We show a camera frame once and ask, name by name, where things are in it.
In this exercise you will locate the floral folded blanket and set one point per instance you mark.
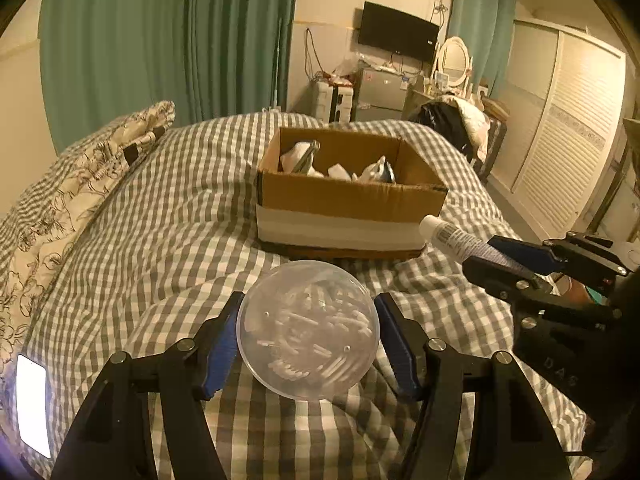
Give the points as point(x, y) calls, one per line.
point(39, 232)

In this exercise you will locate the white oval vanity mirror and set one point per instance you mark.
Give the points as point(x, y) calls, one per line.
point(453, 64)

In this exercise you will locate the white louvered wardrobe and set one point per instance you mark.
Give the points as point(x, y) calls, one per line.
point(564, 90)

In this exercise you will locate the black jacket on chair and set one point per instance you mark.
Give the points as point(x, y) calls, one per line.
point(446, 120)

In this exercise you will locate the brown cardboard box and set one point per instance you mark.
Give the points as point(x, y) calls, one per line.
point(310, 217)

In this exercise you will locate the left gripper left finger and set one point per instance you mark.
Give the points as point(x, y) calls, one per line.
point(217, 348)

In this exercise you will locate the clear jar blue label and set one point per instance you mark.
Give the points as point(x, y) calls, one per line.
point(308, 330)

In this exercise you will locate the white suitcase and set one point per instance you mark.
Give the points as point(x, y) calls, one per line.
point(332, 100)

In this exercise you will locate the large green curtain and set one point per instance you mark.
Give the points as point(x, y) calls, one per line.
point(100, 59)

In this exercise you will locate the green window curtain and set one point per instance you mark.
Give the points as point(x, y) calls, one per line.
point(486, 27)

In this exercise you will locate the glowing white phone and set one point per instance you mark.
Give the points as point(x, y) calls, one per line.
point(31, 405)

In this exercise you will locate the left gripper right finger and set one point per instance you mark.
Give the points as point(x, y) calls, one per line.
point(403, 340)

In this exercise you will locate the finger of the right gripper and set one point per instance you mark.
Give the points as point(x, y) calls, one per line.
point(511, 285)
point(538, 258)

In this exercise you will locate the white blue packet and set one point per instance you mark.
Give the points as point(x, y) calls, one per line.
point(338, 172)

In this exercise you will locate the black wall television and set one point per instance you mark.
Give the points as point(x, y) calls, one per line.
point(397, 32)

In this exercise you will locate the silvery foil pouch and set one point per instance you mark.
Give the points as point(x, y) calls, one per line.
point(380, 171)

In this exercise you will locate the white puffy coat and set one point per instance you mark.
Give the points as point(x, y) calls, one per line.
point(476, 123)

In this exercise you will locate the silver mini fridge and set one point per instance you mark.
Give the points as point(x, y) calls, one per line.
point(379, 95)

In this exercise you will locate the white cream tube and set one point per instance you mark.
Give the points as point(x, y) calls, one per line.
point(461, 245)

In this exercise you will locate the white socks bundle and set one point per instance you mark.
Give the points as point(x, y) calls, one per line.
point(300, 159)

